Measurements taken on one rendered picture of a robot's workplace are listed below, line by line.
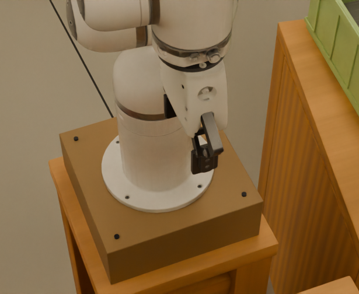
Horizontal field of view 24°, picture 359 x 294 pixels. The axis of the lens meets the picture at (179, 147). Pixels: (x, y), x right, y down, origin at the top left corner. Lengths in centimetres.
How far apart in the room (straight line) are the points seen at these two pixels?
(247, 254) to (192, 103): 60
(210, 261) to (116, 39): 48
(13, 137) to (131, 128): 149
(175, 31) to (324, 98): 96
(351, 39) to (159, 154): 55
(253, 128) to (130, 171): 139
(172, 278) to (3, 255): 113
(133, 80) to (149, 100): 4
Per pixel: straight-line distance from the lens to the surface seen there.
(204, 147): 94
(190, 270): 144
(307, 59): 184
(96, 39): 113
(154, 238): 135
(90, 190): 142
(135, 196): 139
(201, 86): 89
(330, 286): 138
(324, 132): 171
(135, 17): 81
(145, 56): 123
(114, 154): 145
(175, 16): 82
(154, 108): 124
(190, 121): 92
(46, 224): 253
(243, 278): 154
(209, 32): 84
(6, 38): 306
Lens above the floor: 209
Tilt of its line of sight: 51 degrees down
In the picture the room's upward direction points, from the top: straight up
